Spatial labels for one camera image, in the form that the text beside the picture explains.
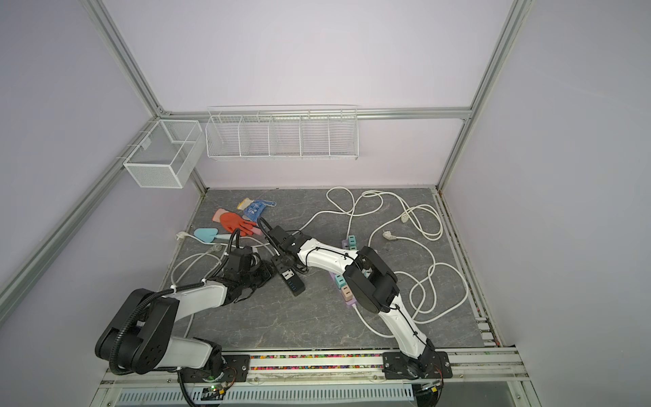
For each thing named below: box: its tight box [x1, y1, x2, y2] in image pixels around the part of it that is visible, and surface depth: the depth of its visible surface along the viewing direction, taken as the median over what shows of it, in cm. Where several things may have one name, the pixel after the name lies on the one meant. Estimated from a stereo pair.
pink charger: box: [340, 284, 354, 302], surface depth 83 cm
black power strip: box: [270, 254, 306, 297], surface depth 89 cm
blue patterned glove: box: [244, 199, 278, 224], surface depth 114 cm
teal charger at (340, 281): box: [334, 273, 347, 290], surface depth 86 cm
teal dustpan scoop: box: [194, 227, 233, 243], surface depth 107 cm
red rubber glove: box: [219, 211, 257, 236], surface depth 108 cm
